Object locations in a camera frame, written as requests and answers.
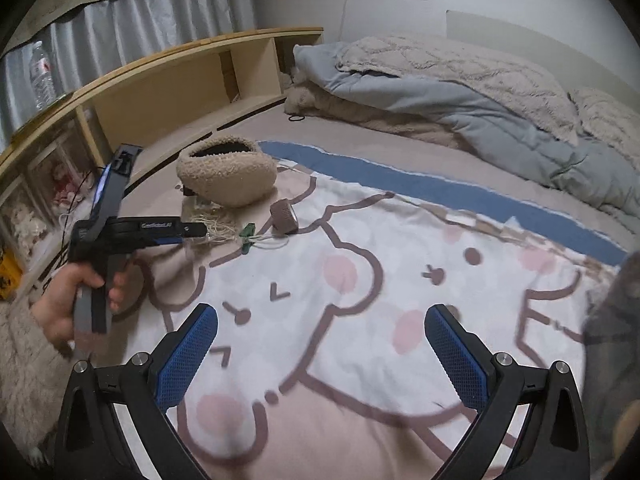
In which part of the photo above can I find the wooden bedside shelf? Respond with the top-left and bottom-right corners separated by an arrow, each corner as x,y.
0,27 -> 325,306

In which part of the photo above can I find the clear display box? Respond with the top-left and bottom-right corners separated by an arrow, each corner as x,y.
0,130 -> 93,256

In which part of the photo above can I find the yellow packet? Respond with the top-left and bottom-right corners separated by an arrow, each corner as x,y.
0,252 -> 23,298

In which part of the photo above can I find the clear bag of twine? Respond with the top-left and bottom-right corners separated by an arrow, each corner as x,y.
182,195 -> 241,249

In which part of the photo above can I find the grey duvet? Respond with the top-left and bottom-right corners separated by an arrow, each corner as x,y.
292,42 -> 640,236

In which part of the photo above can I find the green clip with cord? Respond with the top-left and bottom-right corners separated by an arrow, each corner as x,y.
237,224 -> 291,257

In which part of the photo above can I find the beige fuzzy slipper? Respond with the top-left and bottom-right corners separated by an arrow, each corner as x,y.
177,136 -> 277,209

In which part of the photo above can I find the brown tape roll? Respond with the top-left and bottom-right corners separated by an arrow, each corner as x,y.
270,199 -> 299,234

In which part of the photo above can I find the grey curtain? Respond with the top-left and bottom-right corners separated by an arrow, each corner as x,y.
0,0 -> 260,133

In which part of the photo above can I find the printed cartoon blanket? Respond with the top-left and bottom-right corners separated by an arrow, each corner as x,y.
100,140 -> 631,480

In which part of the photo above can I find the plush toy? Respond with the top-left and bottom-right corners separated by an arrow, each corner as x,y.
50,160 -> 86,206

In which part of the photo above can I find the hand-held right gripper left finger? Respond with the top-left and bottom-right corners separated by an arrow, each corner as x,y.
54,302 -> 220,480

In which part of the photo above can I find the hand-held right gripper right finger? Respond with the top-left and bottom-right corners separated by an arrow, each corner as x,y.
424,302 -> 591,480

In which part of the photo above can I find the person's left hand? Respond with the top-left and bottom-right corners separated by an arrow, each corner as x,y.
31,262 -> 129,357

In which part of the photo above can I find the fluffy beige rug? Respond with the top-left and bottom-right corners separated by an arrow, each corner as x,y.
0,305 -> 86,461

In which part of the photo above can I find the clear water bottle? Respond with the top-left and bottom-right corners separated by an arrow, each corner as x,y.
29,40 -> 58,111

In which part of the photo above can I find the beige fuzzy blanket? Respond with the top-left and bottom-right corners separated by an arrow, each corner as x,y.
284,82 -> 481,151

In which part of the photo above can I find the black cable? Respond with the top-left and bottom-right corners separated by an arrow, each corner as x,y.
55,167 -> 96,241

